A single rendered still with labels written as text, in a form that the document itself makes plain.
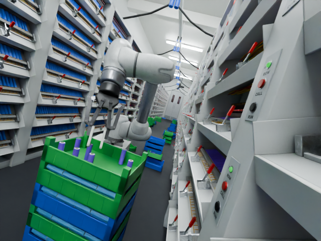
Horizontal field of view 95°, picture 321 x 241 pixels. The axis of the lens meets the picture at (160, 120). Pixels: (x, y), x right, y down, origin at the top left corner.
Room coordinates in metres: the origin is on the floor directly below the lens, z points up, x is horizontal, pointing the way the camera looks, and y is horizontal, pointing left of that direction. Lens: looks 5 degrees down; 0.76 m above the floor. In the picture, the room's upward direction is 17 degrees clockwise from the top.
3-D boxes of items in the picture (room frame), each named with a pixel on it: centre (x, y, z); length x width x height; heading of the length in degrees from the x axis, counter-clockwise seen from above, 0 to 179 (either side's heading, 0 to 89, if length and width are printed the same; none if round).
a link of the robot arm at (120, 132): (1.38, 0.36, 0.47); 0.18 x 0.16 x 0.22; 98
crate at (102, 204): (0.53, 0.17, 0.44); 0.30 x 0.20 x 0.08; 80
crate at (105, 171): (0.53, 0.17, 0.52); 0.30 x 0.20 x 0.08; 80
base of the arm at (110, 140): (1.36, 0.36, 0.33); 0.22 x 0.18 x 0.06; 12
